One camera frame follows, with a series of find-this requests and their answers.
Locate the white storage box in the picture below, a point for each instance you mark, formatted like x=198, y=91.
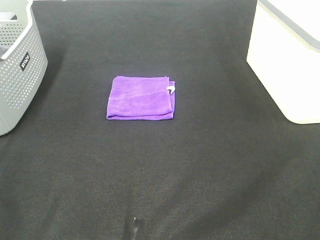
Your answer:
x=284, y=53

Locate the grey perforated plastic basket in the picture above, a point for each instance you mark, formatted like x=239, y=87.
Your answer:
x=23, y=61

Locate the purple towel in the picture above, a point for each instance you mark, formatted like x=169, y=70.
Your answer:
x=141, y=98

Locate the black table cloth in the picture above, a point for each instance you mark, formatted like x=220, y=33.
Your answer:
x=227, y=166

